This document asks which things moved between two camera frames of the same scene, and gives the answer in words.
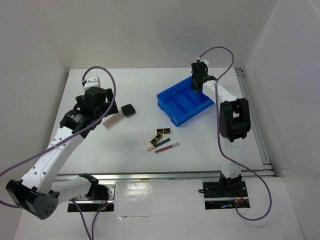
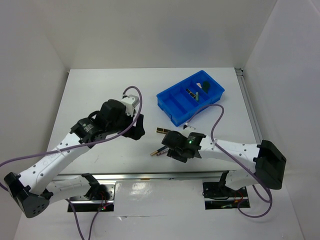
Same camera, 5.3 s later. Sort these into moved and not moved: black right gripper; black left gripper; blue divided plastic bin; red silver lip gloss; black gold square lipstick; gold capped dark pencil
Moved: red silver lip gloss; black left gripper; gold capped dark pencil; black right gripper
Not moved: blue divided plastic bin; black gold square lipstick
